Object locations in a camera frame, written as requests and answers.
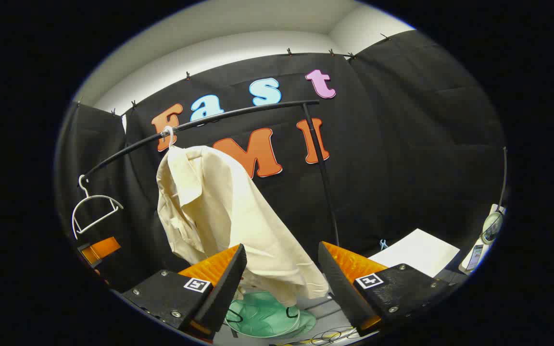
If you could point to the white electronic device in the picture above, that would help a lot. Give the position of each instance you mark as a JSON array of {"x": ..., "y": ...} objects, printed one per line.
[{"x": 474, "y": 257}]

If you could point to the green laundry hamper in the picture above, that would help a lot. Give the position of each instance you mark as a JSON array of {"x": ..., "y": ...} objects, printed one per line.
[{"x": 262, "y": 315}]

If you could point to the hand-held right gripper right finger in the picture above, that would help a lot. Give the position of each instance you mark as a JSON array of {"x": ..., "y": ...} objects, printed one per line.
[{"x": 337, "y": 278}]

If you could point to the row of black clips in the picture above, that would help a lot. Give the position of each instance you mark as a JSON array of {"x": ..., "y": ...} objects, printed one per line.
[{"x": 288, "y": 51}]

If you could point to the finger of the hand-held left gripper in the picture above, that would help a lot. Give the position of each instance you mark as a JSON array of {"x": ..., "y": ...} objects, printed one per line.
[{"x": 101, "y": 249}]

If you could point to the white clothes hanger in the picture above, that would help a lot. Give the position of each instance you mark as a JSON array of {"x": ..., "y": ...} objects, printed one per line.
[
  {"x": 95, "y": 196},
  {"x": 168, "y": 130}
]

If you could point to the small blue clip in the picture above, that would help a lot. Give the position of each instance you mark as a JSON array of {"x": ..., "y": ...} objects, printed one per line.
[{"x": 383, "y": 244}]

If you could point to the white paper sheet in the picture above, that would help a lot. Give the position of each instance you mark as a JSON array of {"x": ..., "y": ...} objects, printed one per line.
[{"x": 416, "y": 252}]

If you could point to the black clothes rack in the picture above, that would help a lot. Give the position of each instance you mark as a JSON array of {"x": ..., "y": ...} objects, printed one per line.
[{"x": 282, "y": 105}]

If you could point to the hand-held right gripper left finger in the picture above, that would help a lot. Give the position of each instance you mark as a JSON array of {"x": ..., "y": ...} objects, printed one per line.
[{"x": 229, "y": 278}]

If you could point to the cream shirt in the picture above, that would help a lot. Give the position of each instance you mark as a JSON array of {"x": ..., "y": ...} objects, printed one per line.
[{"x": 219, "y": 211}]

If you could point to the black backdrop cloth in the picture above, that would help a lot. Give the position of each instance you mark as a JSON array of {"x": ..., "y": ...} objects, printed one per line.
[{"x": 402, "y": 144}]

